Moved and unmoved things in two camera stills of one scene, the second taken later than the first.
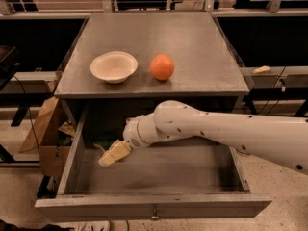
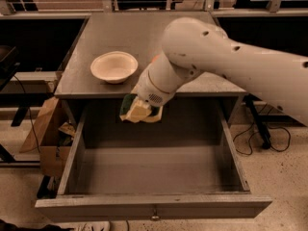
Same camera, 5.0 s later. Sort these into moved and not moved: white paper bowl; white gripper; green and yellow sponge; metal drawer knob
Moved: white gripper; green and yellow sponge
Not moved: metal drawer knob; white paper bowl
